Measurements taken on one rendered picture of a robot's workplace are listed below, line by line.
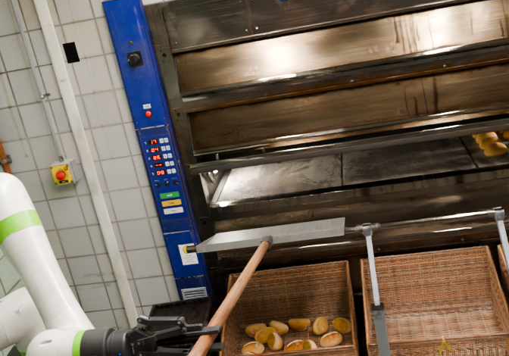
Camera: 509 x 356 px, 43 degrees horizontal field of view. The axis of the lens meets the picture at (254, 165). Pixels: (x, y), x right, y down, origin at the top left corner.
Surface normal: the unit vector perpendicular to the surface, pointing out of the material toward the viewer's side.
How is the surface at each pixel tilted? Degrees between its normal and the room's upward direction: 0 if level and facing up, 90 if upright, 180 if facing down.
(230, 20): 92
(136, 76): 90
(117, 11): 90
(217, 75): 70
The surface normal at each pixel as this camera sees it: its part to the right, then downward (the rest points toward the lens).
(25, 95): -0.12, 0.34
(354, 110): -0.18, 0.00
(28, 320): 0.61, 0.12
